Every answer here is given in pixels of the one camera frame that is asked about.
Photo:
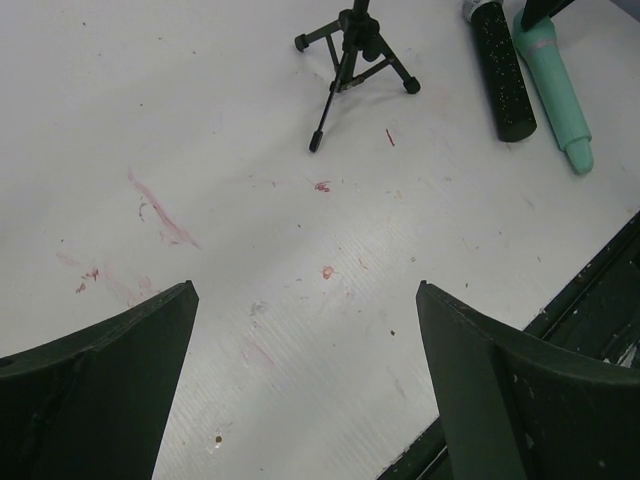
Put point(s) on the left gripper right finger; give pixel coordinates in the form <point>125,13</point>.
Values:
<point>513,406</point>

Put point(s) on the mint green microphone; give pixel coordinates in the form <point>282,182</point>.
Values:
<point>537,46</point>

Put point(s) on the black glitter microphone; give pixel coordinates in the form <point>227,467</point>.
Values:
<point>504,84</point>

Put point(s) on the tripod stand with shock mount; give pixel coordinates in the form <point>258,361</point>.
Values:
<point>358,51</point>

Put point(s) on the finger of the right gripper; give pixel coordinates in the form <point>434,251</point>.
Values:
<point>535,11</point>

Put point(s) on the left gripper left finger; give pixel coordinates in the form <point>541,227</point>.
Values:
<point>94,404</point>

